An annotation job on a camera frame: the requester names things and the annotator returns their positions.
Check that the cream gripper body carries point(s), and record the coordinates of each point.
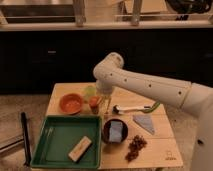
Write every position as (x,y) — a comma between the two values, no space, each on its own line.
(105,104)

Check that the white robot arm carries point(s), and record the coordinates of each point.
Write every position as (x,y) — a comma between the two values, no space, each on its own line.
(192,98)

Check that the green plastic tray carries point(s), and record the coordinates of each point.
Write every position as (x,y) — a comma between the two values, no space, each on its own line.
(59,135)

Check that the orange cup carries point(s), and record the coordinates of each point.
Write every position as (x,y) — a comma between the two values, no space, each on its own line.
(94,104)

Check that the green cup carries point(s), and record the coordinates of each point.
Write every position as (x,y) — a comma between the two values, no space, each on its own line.
(88,92)

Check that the dark brown bowl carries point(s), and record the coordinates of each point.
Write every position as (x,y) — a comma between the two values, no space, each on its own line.
(105,131)

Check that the blue sponge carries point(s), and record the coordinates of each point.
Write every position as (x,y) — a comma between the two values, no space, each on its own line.
(115,131)

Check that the orange bowl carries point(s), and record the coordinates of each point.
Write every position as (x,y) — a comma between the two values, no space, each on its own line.
(71,103)

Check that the grey triangular cloth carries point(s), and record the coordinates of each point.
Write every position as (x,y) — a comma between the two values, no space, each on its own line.
(144,121)

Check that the wooden folding table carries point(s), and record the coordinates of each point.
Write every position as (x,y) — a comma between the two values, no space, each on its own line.
(161,150)

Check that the brown dried fruit bunch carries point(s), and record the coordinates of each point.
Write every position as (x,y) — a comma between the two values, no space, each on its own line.
(137,144)

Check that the wooden block eraser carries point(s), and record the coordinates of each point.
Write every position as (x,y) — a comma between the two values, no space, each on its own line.
(79,149)

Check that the black bar stand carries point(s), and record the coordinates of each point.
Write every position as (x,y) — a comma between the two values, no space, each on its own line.
(26,139)

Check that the green handled dish brush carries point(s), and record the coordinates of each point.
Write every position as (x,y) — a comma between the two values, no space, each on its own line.
(121,110)

